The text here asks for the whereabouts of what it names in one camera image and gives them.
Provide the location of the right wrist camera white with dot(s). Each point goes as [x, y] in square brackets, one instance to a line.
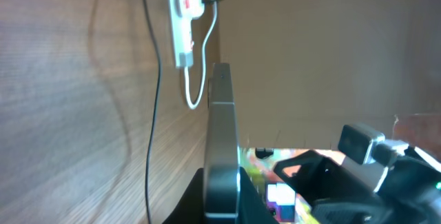
[368, 154]

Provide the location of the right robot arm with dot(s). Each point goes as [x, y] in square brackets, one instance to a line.
[408, 194]

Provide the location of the Galaxy S25 smartphone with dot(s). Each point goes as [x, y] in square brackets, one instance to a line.
[221, 184]

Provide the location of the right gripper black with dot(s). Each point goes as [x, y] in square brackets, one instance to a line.
[335, 196]

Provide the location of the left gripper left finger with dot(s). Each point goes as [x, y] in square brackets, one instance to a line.
[189, 209]

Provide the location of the colourful objects in background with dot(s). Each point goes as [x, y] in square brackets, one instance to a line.
[283, 203]

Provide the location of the white power strip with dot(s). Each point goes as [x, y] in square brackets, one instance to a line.
[182, 13]

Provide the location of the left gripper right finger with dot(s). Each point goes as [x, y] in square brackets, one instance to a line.
[252, 209]

